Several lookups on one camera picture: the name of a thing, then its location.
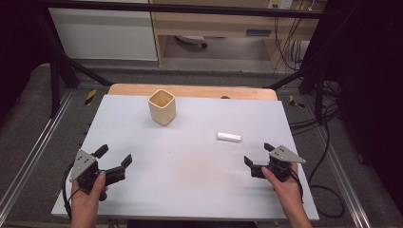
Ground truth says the white cabinet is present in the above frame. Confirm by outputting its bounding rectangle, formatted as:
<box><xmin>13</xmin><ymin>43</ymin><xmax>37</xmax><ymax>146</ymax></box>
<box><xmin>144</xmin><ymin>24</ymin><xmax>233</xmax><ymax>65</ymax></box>
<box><xmin>48</xmin><ymin>0</ymin><xmax>159</xmax><ymax>63</ymax></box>

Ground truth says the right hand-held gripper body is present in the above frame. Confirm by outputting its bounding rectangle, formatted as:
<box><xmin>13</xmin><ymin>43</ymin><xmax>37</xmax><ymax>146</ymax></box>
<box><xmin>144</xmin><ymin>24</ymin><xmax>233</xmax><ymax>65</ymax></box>
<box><xmin>267</xmin><ymin>144</ymin><xmax>307</xmax><ymax>183</ymax></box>

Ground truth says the aluminium floor rail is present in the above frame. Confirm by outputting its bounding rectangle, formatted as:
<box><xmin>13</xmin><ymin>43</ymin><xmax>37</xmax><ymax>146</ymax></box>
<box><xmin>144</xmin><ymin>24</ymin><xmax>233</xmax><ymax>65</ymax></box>
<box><xmin>317</xmin><ymin>126</ymin><xmax>373</xmax><ymax>228</ymax></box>
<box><xmin>0</xmin><ymin>89</ymin><xmax>75</xmax><ymax>219</ymax></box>

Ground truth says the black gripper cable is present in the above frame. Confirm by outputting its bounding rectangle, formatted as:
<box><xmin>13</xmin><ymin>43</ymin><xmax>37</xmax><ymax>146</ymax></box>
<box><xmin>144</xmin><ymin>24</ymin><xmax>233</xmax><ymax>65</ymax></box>
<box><xmin>62</xmin><ymin>161</ymin><xmax>80</xmax><ymax>220</ymax></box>
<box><xmin>290</xmin><ymin>167</ymin><xmax>305</xmax><ymax>204</ymax></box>

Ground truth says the person's right hand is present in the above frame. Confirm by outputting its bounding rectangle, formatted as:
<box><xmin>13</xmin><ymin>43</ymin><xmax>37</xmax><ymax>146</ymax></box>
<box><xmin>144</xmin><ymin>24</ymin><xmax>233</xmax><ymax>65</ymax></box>
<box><xmin>260</xmin><ymin>162</ymin><xmax>304</xmax><ymax>217</ymax></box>

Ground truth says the yellow black floor tape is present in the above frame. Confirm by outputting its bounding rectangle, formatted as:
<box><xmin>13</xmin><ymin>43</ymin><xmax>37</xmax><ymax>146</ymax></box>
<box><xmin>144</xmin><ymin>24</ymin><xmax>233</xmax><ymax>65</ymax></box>
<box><xmin>84</xmin><ymin>88</ymin><xmax>98</xmax><ymax>107</ymax></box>
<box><xmin>288</xmin><ymin>94</ymin><xmax>306</xmax><ymax>109</ymax></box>

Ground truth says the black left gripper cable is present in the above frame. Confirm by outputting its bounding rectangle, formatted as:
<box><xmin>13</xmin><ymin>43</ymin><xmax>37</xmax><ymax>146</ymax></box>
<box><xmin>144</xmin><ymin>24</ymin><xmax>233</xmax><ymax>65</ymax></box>
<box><xmin>62</xmin><ymin>161</ymin><xmax>80</xmax><ymax>220</ymax></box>

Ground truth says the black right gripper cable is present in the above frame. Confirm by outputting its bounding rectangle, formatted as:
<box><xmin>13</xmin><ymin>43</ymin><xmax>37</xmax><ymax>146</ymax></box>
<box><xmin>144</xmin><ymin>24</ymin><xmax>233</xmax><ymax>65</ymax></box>
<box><xmin>290</xmin><ymin>167</ymin><xmax>305</xmax><ymax>204</ymax></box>

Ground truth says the beige square cup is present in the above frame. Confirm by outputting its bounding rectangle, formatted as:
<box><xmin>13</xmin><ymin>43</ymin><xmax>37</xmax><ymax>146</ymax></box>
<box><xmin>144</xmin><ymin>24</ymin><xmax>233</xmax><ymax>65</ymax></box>
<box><xmin>147</xmin><ymin>88</ymin><xmax>177</xmax><ymax>127</ymax></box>

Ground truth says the white chair base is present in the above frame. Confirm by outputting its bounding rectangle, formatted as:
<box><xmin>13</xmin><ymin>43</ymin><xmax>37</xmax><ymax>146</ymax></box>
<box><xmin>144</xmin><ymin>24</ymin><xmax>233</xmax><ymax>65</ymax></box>
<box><xmin>175</xmin><ymin>34</ymin><xmax>209</xmax><ymax>49</ymax></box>

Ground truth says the hanging cable bundle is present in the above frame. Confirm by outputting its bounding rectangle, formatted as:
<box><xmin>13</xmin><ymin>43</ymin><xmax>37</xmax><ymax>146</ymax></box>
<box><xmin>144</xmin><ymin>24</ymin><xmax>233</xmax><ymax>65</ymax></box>
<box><xmin>273</xmin><ymin>0</ymin><xmax>317</xmax><ymax>72</ymax></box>

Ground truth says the white wall socket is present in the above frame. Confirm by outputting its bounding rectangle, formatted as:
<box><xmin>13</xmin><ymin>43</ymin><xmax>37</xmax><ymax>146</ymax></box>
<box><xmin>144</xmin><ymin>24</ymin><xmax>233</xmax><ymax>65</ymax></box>
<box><xmin>266</xmin><ymin>0</ymin><xmax>295</xmax><ymax>10</ymax></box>

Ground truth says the person's left hand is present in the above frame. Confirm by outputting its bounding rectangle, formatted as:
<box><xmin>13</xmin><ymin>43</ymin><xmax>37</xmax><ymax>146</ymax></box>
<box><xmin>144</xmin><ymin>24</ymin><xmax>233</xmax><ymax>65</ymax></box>
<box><xmin>69</xmin><ymin>170</ymin><xmax>107</xmax><ymax>220</ymax></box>

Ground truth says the wooden desk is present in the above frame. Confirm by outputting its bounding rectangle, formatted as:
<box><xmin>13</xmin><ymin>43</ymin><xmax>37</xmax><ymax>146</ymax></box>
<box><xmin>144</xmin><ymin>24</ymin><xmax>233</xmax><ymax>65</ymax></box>
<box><xmin>148</xmin><ymin>0</ymin><xmax>328</xmax><ymax>70</ymax></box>

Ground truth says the black floor cable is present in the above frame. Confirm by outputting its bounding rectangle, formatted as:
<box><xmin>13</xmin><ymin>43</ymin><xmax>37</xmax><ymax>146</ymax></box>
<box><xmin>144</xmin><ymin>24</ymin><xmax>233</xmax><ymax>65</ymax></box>
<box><xmin>289</xmin><ymin>80</ymin><xmax>347</xmax><ymax>219</ymax></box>

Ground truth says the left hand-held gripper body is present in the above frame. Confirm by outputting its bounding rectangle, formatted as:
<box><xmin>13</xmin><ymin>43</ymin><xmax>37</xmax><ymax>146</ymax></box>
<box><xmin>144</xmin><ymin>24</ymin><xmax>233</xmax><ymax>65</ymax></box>
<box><xmin>68</xmin><ymin>149</ymin><xmax>109</xmax><ymax>202</ymax></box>

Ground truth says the black metal frame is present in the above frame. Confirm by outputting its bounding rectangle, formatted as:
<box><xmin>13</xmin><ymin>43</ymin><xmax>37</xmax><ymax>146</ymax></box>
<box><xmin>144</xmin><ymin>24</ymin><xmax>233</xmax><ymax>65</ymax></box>
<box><xmin>31</xmin><ymin>0</ymin><xmax>353</xmax><ymax>125</ymax></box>

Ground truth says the white cylindrical stick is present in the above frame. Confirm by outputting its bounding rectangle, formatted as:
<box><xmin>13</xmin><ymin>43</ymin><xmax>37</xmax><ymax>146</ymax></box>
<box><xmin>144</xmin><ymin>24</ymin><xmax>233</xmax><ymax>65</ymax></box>
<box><xmin>216</xmin><ymin>131</ymin><xmax>242</xmax><ymax>143</ymax></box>

